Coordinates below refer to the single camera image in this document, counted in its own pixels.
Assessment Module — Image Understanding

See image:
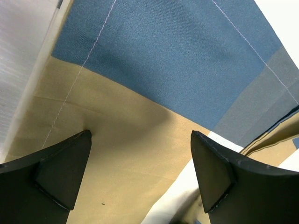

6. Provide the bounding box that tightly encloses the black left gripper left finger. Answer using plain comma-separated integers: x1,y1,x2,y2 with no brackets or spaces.
0,130,92,224

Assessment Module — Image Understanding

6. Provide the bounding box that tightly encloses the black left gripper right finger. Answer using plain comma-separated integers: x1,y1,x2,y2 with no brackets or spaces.
191,131,299,224

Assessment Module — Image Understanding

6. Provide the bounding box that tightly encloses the blue tan white placemat cloth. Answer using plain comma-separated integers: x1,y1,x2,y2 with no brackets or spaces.
0,0,299,224

